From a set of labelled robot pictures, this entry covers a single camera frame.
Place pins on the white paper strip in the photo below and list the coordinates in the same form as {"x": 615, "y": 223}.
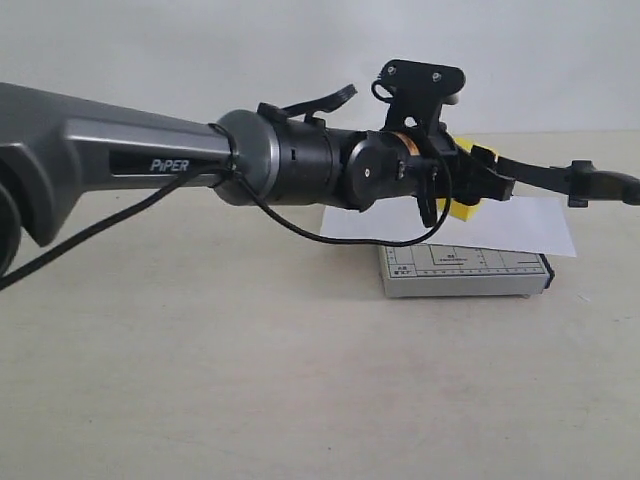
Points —
{"x": 523, "y": 223}

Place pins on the grey paper cutter base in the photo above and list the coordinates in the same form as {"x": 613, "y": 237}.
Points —
{"x": 423, "y": 271}

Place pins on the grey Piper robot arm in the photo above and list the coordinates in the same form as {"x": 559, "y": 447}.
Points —
{"x": 72, "y": 168}

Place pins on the black cutter blade arm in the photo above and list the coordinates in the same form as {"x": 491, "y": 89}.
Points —
{"x": 581, "y": 182}

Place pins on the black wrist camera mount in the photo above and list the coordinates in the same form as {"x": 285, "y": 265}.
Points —
{"x": 420, "y": 90}

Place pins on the yellow cube block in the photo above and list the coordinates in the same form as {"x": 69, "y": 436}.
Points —
{"x": 459, "y": 210}

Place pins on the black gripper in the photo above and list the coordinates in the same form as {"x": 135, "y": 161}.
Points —
{"x": 429, "y": 173}

